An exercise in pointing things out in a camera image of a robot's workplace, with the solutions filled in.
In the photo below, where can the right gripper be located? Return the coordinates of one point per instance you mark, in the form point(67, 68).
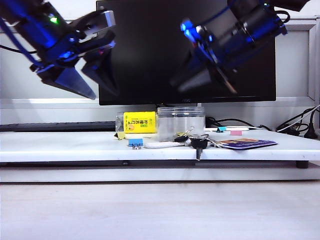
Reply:
point(225, 42)

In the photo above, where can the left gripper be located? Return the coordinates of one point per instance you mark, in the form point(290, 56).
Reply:
point(62, 57)

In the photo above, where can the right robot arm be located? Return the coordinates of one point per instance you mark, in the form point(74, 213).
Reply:
point(262, 22)

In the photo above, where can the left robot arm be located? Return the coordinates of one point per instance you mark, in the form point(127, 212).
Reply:
point(32, 25)

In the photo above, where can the clear plastic jar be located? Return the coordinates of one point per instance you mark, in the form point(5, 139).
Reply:
point(175, 120)

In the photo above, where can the black AOC monitor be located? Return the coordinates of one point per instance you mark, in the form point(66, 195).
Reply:
point(150, 62)

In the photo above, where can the teal binder clip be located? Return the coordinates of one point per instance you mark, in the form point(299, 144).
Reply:
point(221, 129)

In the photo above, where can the black keyboard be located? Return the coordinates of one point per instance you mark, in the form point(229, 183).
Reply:
point(57, 126)

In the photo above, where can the yellow label drink bottle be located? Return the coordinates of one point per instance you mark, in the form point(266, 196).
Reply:
point(140, 122)

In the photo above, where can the silver key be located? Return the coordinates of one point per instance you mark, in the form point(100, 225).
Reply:
point(214, 143)

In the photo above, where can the white desk riser board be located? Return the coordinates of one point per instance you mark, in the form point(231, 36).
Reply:
point(75, 145)

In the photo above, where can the pink binder clip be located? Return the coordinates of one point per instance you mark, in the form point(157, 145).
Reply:
point(236, 133)

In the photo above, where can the blue binder clip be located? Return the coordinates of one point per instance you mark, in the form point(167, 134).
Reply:
point(136, 142)

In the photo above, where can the purple orange card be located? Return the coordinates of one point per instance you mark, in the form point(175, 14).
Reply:
point(250, 144)

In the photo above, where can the black riser foot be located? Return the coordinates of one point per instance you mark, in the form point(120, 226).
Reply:
point(302, 165)

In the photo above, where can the aluminium partition frame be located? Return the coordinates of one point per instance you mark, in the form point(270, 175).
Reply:
point(50, 102)

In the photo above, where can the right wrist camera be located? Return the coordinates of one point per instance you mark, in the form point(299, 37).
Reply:
point(189, 28)

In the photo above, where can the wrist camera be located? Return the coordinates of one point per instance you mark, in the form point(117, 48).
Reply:
point(100, 21)
point(189, 28)

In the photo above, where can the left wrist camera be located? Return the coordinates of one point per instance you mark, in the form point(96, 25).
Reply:
point(100, 21)

